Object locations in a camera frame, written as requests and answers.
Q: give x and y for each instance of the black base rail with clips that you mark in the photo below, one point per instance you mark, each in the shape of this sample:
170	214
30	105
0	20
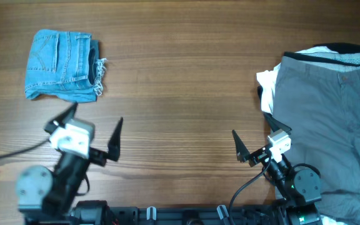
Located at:
198	215

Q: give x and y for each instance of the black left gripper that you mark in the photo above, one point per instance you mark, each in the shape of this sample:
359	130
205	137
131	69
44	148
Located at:
95	154

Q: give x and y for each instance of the black and grey mesh garment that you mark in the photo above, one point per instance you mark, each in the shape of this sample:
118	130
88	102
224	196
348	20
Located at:
336	56

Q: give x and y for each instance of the light blue denim jeans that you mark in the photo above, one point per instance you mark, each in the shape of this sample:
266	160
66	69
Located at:
65	64

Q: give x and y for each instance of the grey shorts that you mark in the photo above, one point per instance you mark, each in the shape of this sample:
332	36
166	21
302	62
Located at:
330	131

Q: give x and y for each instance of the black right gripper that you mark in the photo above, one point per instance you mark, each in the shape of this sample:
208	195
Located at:
243	153

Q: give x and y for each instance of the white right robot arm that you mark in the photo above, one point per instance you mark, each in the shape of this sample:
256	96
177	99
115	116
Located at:
299	184

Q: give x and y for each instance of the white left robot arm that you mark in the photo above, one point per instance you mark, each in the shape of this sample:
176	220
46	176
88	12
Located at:
46	196

